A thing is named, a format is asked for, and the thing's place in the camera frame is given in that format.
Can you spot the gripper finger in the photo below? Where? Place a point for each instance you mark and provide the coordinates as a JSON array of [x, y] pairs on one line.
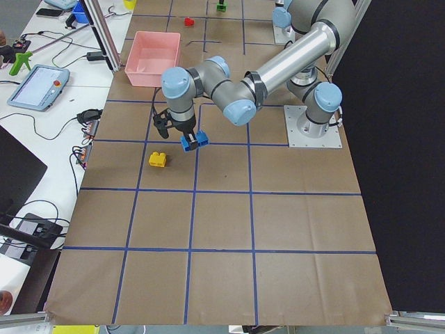
[[192, 140], [184, 138]]

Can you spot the green toy block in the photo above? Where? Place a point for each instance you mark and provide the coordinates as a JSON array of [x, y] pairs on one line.
[[221, 7]]

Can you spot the blue toy block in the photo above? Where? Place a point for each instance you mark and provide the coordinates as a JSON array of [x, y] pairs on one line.
[[202, 139]]

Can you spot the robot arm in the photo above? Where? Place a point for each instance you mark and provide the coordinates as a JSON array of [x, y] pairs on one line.
[[324, 27]]

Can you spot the pink plastic box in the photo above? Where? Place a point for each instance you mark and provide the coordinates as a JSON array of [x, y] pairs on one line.
[[151, 54]]

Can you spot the yellow toy block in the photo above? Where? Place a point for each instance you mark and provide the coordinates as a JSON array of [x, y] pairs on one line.
[[157, 159]]

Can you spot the red toy block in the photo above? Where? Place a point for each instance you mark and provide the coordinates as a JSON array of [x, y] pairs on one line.
[[189, 21]]

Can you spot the black power adapter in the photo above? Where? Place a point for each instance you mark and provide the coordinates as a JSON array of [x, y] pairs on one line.
[[95, 56]]

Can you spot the blue storage bin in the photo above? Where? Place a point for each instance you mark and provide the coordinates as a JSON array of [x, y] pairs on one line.
[[79, 14]]

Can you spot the teach pendant tablet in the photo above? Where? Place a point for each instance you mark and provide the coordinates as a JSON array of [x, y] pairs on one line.
[[40, 88]]

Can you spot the black smartphone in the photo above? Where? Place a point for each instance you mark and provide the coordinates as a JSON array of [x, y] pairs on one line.
[[47, 12]]

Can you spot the green plastic gun tool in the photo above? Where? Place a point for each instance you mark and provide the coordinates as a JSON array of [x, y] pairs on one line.
[[20, 60]]

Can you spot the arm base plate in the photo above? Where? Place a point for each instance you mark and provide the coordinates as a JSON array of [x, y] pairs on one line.
[[303, 133], [283, 35]]

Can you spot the aluminium frame post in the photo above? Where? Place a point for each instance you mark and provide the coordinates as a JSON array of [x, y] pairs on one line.
[[100, 29]]

